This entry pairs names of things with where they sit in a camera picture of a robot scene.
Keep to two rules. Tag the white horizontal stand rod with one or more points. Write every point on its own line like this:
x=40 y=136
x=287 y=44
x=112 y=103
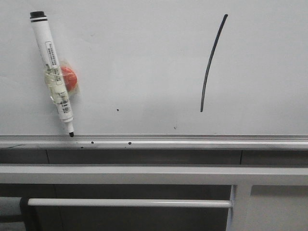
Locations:
x=131 y=202

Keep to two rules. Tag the red round magnet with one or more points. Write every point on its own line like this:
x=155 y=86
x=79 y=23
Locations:
x=70 y=78

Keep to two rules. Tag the aluminium whiteboard tray rail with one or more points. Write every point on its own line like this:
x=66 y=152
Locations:
x=129 y=141

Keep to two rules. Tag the white vertical stand post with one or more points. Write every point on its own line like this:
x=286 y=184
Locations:
x=240 y=196

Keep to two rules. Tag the white whiteboard panel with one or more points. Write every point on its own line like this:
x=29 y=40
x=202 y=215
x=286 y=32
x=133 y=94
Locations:
x=160 y=66

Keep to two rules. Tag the white stand crossbar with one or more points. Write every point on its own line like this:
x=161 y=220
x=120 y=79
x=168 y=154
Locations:
x=57 y=174

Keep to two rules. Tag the white whiteboard marker pen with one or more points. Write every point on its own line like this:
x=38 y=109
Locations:
x=53 y=75

